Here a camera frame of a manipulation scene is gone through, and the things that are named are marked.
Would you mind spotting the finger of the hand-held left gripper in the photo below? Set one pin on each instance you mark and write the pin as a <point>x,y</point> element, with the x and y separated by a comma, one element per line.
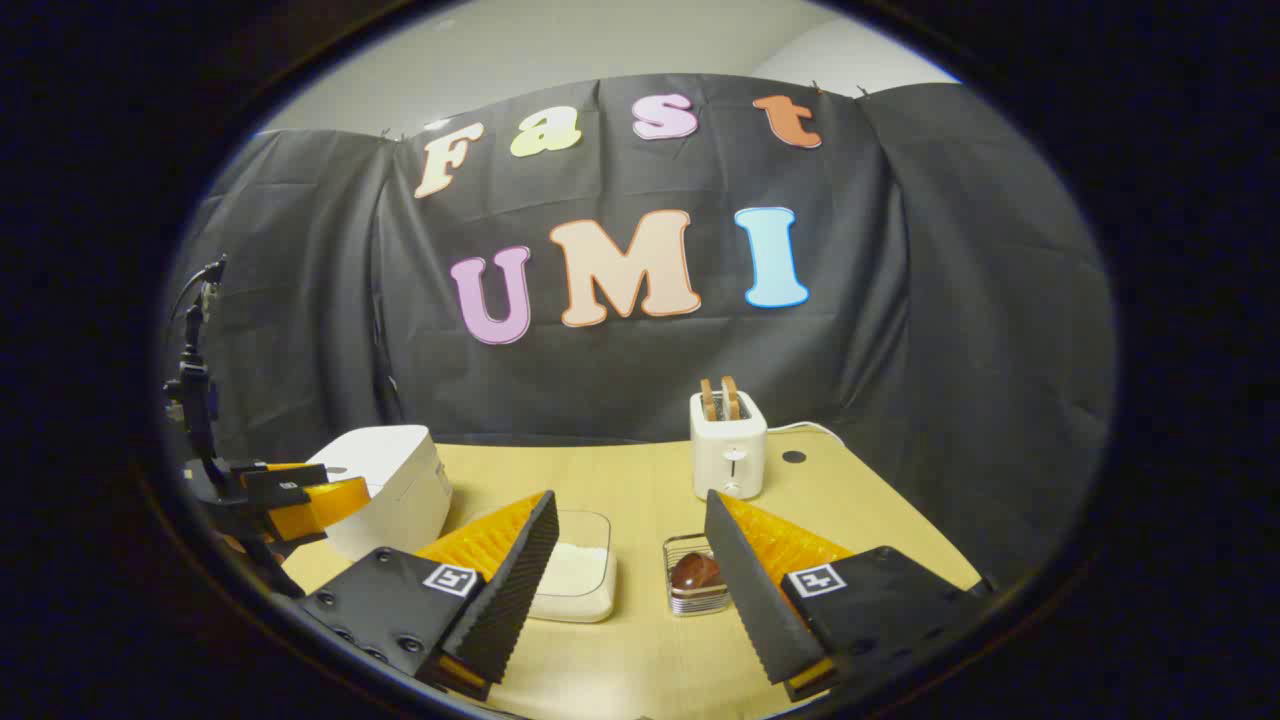
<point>285,485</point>
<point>320,508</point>

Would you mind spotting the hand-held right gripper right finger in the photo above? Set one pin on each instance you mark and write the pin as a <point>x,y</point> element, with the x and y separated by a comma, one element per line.
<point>755,590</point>

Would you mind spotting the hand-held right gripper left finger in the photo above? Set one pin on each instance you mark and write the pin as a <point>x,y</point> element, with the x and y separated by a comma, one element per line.
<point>510,590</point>

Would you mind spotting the brown wooden spoon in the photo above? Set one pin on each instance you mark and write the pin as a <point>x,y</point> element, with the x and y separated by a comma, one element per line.
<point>695,572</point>

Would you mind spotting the white rice cooker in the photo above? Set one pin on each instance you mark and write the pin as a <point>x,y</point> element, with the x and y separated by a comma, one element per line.
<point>400,490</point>

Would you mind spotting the clear plastic rice container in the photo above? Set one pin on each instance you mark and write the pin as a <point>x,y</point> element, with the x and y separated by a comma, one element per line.
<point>590,605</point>

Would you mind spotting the white toaster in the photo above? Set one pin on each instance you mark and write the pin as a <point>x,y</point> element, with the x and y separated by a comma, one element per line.
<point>728,450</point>

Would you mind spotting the toasted bread slice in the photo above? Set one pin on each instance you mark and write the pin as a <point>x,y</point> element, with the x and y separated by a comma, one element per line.
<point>731,398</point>
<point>708,400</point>

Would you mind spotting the black backdrop cloth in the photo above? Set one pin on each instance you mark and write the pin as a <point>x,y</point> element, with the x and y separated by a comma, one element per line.
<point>900,350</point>

